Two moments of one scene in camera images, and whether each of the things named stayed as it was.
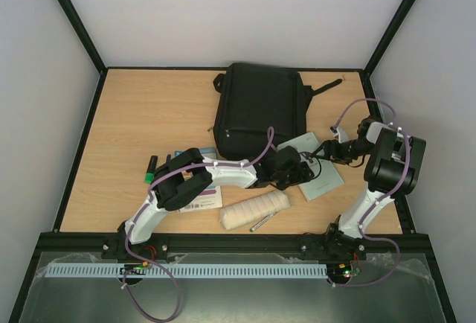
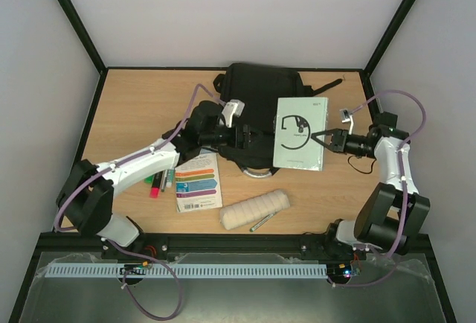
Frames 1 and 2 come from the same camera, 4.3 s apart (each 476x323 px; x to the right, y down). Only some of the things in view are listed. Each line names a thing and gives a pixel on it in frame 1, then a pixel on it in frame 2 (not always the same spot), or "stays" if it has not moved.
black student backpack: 259,106 stays
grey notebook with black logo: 325,177 -> 297,119
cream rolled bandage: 253,208 stays
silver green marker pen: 262,221 stays
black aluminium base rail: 236,243 stays
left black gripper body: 291,177 -> 211,139
